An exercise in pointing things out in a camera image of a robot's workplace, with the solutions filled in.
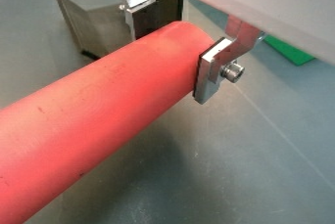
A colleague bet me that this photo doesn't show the green shape sorter board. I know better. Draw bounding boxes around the green shape sorter board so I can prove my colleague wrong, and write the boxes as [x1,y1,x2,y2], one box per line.
[264,35,313,67]

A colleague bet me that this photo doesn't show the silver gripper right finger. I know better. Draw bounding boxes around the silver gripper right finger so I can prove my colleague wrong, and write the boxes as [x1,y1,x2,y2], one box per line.
[193,15,264,104]

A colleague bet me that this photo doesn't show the black curved fixture block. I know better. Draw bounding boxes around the black curved fixture block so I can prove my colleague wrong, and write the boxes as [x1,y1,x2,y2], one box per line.
[56,0,183,60]

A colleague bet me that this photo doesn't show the red oval cylinder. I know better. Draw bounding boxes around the red oval cylinder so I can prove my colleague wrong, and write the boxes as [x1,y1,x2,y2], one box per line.
[0,22,213,224]

